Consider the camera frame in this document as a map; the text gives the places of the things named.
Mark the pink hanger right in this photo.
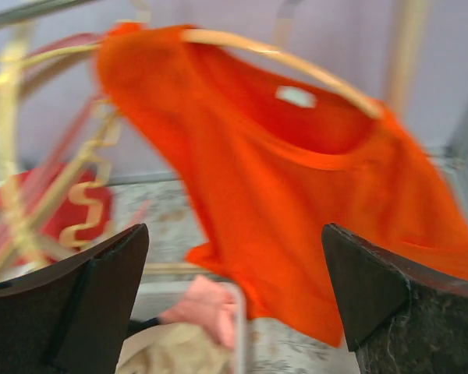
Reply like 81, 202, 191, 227
0, 32, 110, 250

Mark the yellow hanger right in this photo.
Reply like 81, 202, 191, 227
0, 23, 97, 268

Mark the white laundry basket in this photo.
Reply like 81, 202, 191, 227
131, 275, 249, 373

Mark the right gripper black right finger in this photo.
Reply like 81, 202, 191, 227
321, 224, 468, 373

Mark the yellow hanger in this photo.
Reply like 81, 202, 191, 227
0, 111, 121, 273
0, 23, 97, 268

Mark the orange t shirt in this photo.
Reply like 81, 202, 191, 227
96, 23, 468, 347

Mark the red cloth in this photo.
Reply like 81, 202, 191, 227
19, 163, 113, 261

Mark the black garment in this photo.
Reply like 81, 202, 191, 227
126, 317, 161, 338

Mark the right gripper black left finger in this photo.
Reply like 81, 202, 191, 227
0, 224, 149, 373

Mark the beige garment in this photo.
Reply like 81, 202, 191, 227
115, 323, 232, 374

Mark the yellow hanger left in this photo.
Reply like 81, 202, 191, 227
0, 111, 121, 273

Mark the pink garment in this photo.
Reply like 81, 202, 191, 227
158, 275, 238, 349

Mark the orange wavy hanger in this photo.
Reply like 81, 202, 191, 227
181, 28, 383, 118

